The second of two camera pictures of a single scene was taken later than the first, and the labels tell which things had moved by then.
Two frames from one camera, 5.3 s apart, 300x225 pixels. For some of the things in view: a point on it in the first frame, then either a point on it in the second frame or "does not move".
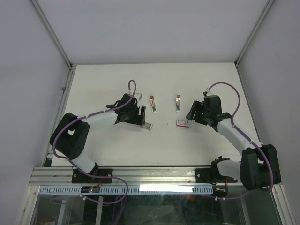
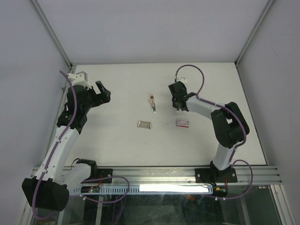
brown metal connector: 153,106 does not move
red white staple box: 182,123 does not move
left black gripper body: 132,116 → 93,100
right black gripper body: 201,117 → 174,104
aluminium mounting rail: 63,176 does not move
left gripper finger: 141,116 → 101,88
